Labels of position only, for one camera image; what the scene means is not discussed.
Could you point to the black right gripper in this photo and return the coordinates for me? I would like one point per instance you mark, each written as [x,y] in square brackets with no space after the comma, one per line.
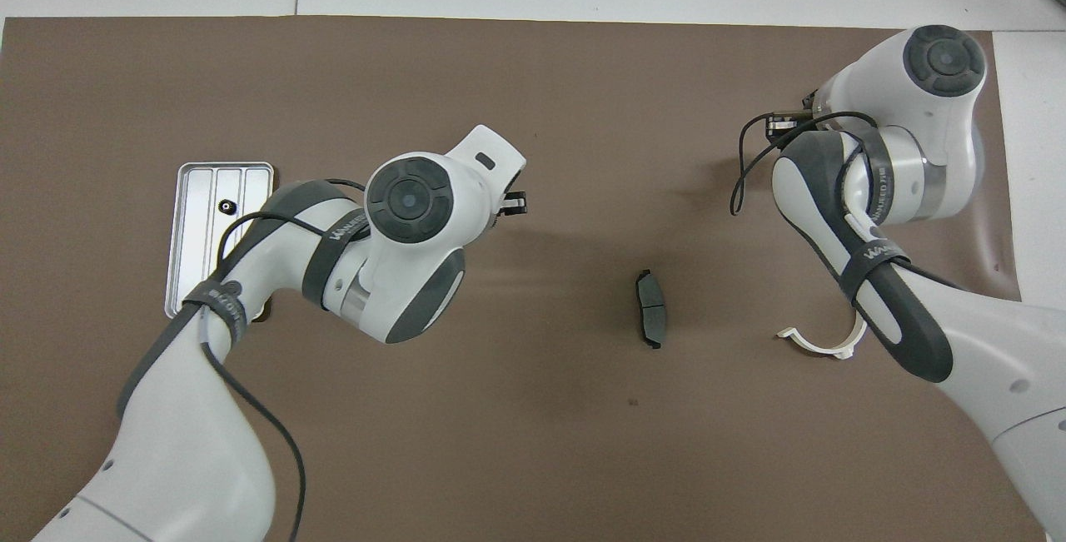
[809,105]

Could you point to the black bearing gear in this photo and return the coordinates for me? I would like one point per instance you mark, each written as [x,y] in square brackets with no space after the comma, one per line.
[226,206]

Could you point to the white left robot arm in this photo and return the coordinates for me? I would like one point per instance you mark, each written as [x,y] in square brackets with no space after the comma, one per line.
[183,442]

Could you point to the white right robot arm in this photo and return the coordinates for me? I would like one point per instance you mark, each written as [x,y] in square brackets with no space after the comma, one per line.
[999,342]

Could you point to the silver metal tray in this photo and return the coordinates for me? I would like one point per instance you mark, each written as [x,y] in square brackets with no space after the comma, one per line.
[193,217]

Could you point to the dark grey brake pad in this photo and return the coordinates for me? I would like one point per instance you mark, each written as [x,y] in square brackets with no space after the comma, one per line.
[651,309]

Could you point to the brown table mat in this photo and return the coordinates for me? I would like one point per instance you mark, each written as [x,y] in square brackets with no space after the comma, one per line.
[541,459]

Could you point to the white curved plastic bracket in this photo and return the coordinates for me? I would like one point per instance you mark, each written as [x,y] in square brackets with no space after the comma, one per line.
[820,349]

